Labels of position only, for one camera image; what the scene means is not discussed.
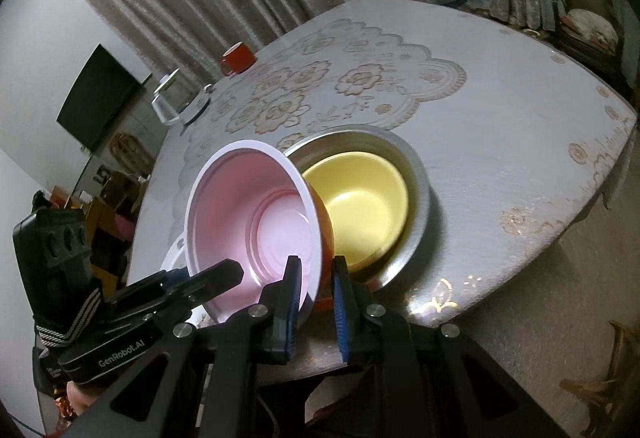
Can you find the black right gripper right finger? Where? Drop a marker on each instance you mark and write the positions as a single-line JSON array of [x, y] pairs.
[[350, 300]]

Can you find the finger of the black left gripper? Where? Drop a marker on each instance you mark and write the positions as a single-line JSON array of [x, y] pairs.
[[124, 312], [157, 284]]

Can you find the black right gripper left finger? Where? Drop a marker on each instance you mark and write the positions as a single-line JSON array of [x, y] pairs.
[[282, 300]]

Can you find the red pink plastic bowl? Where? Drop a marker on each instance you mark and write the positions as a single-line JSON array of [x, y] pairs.
[[249, 203]]

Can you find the yellow plastic bowl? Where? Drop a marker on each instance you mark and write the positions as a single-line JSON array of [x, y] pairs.
[[367, 201]]

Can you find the large steel bowl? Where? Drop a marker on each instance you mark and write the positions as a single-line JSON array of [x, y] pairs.
[[384, 143]]

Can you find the white floral plate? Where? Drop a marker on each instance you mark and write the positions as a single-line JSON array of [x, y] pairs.
[[175, 258]]

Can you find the wooden shelf cabinet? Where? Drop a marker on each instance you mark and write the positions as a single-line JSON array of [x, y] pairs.
[[111, 219]]

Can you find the white electric kettle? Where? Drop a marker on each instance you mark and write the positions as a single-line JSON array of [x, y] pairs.
[[173, 103]]

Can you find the red ceramic mug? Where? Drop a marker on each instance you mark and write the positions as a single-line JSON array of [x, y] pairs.
[[237, 59]]

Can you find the white gold floral tablecloth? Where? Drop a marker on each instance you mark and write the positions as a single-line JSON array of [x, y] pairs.
[[512, 140]]

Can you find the wooden armchair with cushion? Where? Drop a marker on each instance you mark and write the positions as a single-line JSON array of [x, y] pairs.
[[588, 29]]

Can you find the black wall television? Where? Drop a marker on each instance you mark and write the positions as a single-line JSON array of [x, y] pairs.
[[101, 92]]

